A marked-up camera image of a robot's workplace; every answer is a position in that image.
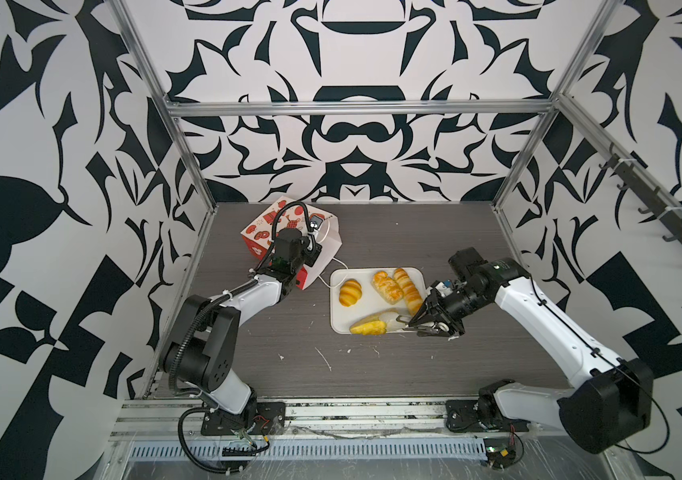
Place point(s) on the yellow fake croissant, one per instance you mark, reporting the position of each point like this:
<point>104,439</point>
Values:
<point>377,324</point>

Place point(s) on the small yellow fake bread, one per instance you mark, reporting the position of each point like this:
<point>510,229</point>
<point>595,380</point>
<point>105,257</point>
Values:
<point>350,293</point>

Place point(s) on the aluminium frame rail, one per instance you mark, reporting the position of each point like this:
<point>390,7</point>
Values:
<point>335,416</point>

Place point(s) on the white red paper bag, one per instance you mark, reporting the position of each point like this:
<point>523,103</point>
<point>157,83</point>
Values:
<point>284,213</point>

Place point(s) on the short twisted fake bread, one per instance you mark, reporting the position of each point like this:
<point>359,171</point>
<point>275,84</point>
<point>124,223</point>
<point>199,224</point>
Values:
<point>387,288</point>

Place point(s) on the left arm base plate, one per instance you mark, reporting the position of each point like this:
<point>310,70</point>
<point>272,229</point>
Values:
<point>258,418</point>

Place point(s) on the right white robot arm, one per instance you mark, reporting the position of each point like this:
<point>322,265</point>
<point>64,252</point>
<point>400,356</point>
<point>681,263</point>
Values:
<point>607,400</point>

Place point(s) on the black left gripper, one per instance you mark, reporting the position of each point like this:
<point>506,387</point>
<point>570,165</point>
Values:
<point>313,253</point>

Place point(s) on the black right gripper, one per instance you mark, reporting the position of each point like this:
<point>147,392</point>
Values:
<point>435,311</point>

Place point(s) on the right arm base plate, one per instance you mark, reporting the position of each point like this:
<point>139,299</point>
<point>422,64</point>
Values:
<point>467,415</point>

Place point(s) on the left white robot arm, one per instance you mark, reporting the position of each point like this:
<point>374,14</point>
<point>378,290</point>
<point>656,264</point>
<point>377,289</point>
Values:
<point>199,352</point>

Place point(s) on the long striped fake bread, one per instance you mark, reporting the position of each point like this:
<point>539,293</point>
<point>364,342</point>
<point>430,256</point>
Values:
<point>411,294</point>

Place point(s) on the steel tongs white tips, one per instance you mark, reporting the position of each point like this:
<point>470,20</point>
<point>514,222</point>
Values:
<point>401,321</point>

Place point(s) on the white plastic tray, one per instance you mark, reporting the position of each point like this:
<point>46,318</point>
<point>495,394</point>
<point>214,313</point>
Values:
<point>342,318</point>

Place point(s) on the small electronics board with wires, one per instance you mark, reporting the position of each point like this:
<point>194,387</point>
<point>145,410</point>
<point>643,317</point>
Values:
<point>504,454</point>

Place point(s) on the wall hook rack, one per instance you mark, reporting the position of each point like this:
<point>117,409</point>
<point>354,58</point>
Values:
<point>657,202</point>

